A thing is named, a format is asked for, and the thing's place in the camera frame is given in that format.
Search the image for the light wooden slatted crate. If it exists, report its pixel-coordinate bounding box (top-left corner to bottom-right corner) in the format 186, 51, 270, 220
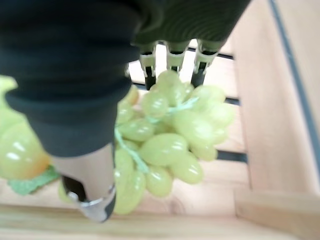
0, 0, 320, 240

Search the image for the green grape bunch with leaf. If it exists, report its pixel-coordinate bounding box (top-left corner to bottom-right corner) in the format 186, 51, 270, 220
0, 74, 61, 196

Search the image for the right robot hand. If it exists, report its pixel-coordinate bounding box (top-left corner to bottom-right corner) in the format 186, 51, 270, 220
0, 0, 252, 223

